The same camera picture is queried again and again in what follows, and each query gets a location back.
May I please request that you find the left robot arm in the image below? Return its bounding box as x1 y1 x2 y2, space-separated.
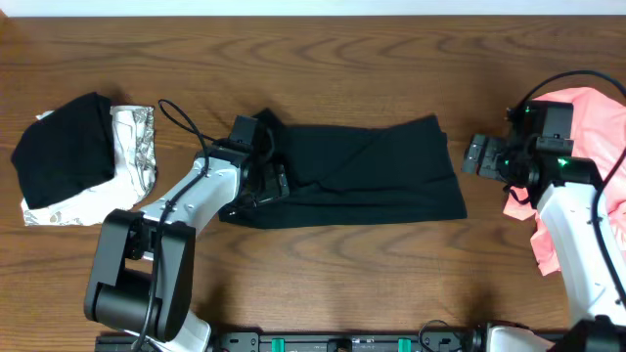
84 115 290 351

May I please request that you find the white patterned folded garment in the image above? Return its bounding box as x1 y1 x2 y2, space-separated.
21 106 157 226

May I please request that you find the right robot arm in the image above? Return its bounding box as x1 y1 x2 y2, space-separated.
462 101 625 351

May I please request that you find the folded black garment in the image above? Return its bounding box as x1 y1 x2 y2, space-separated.
11 92 115 209

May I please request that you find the black t-shirt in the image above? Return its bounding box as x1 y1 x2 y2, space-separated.
219 110 468 229

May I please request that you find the left black cable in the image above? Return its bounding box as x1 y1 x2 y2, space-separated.
131 98 219 352

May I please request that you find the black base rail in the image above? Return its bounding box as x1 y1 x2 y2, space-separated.
95 330 563 352

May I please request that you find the pink t-shirt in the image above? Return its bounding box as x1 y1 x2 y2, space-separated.
503 87 626 276

